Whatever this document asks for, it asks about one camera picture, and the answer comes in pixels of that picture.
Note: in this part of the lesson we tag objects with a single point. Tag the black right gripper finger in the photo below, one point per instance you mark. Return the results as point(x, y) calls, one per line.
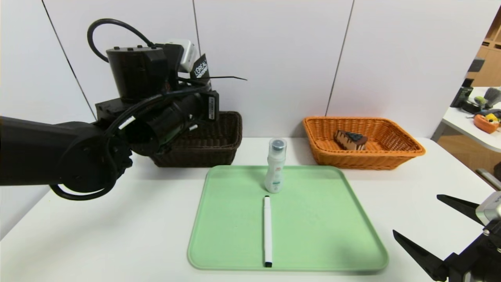
point(462, 206)
point(422, 254)

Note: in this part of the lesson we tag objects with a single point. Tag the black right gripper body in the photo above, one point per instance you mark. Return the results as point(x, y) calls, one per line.
point(464, 261)

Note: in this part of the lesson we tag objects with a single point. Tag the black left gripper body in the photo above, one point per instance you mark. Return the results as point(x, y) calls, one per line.
point(212, 107)

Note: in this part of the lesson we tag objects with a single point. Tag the black cosmetic tube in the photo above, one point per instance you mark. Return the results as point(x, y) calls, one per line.
point(200, 68)

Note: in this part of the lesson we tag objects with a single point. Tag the white bottle with clear cap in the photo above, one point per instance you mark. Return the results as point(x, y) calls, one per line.
point(275, 172)

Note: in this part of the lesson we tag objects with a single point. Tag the chocolate blueberry cake slice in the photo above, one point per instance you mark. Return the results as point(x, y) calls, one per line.
point(348, 141)

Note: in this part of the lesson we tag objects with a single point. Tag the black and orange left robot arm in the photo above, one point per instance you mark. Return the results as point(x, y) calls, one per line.
point(58, 152)

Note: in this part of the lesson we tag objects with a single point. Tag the dark brown wicker basket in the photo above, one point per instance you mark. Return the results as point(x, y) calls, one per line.
point(219, 149)

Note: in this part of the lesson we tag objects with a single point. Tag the orange wicker basket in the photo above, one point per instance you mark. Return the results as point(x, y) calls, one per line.
point(352, 160)

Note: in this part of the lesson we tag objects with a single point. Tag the white side table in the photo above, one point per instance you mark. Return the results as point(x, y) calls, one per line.
point(469, 133)

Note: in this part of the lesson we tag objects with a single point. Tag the orange toy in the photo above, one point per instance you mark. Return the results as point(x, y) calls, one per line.
point(485, 124)

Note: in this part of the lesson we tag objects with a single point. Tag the light green plastic tray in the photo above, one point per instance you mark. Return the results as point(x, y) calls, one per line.
point(321, 235)

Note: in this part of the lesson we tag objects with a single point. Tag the black box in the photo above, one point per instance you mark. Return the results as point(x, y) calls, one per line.
point(461, 97)

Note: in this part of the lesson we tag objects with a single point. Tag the grey brush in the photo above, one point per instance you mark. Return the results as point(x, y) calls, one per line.
point(492, 96)

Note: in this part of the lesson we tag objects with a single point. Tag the white marker pen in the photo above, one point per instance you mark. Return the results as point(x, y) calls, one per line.
point(267, 231)

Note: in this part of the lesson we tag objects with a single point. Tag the wooden cabinet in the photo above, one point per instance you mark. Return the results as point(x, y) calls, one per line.
point(489, 66)

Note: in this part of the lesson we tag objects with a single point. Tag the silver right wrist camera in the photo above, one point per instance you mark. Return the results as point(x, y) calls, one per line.
point(491, 209)

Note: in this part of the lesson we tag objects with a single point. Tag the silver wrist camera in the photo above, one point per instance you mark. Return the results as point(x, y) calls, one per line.
point(186, 53)
point(491, 209)

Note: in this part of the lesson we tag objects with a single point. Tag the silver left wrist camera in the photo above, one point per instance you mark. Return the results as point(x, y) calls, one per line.
point(186, 53)

